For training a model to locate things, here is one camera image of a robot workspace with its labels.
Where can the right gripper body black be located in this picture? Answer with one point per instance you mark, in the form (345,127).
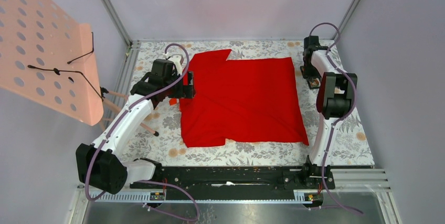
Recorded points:
(310,71)

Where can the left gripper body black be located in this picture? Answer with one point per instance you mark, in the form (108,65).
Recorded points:
(178,90)

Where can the black display box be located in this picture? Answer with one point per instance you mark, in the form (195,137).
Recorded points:
(314,83)

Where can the red shirt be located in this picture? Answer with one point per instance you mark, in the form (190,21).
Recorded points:
(247,100)

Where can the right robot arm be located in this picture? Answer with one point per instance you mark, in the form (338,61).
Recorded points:
(335,102)

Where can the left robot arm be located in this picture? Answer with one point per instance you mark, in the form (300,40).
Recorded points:
(99,163)

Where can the small red toy block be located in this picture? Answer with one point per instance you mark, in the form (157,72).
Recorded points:
(173,101)

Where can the floral table mat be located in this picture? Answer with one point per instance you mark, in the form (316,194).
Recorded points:
(349,148)

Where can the pink perforated music stand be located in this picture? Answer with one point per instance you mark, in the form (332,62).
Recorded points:
(55,54)

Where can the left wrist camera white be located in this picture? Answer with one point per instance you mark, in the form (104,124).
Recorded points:
(178,61)

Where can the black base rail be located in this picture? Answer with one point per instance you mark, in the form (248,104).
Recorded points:
(237,182)

